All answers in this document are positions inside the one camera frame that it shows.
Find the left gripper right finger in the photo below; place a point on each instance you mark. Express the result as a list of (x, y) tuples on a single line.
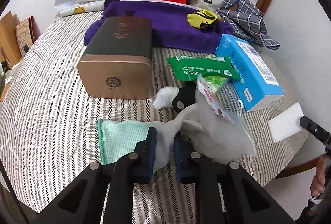
[(187, 169)]

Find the rolled fruit print sheet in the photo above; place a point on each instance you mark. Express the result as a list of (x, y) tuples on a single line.
[(83, 8)]

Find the mint green cloth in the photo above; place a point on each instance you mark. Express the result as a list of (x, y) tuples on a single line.
[(118, 138)]

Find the clear plastic bag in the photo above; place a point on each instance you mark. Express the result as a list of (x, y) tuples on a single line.
[(221, 139)]

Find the right hand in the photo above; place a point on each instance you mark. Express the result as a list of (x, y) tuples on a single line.
[(317, 185)]

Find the wooden headboard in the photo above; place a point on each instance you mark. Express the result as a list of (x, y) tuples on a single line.
[(10, 52)]

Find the purple towel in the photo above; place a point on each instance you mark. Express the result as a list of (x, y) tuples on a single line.
[(169, 25)]

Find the white sock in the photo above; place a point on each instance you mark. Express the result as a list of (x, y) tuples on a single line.
[(165, 97)]

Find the dark green tea tin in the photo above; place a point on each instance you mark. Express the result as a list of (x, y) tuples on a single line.
[(117, 62)]

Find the grey plaid cloth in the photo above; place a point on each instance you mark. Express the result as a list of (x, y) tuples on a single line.
[(247, 22)]

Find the green wet wipes pack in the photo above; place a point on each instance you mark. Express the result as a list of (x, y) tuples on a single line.
[(186, 68)]

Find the light green snack packet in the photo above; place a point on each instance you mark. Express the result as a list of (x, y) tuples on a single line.
[(216, 83)]

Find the brown patterned book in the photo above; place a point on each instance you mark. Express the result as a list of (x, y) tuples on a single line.
[(25, 35)]

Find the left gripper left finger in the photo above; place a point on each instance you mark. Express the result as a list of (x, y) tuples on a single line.
[(144, 165)]

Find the blue tissue pack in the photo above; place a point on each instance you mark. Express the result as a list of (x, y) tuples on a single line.
[(257, 87)]

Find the white sponge block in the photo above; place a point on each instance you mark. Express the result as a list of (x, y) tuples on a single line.
[(286, 124)]

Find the yellow mesh pouch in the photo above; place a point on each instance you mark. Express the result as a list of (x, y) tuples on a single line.
[(204, 20)]

